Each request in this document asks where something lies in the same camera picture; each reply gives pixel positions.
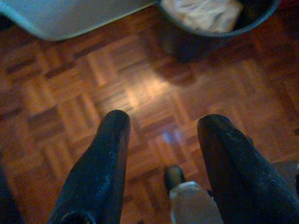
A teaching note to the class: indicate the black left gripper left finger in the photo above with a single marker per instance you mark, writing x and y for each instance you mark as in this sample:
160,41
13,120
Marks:
100,168

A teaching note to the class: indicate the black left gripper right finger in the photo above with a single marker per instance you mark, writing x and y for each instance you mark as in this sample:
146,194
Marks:
238,177

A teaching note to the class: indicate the silver robot left leg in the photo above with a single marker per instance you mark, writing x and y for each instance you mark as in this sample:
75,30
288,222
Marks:
191,205

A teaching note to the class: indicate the black round trash bin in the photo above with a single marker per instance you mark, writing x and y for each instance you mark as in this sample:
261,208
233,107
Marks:
187,44

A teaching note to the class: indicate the white quilted mattress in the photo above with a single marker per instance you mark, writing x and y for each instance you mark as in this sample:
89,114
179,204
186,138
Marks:
70,16

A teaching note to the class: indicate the white crumpled tissue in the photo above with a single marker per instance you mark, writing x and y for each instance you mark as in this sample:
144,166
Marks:
205,14

